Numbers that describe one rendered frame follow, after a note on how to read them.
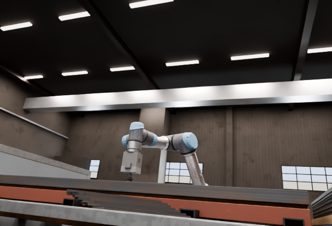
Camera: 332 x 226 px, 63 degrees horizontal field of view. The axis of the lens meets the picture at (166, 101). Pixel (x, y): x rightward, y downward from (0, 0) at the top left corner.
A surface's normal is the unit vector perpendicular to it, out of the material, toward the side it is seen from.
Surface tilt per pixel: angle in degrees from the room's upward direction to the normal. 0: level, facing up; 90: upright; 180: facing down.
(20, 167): 90
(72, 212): 90
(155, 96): 90
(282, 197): 90
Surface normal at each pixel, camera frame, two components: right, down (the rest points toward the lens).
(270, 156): -0.32, -0.40
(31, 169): 0.93, -0.06
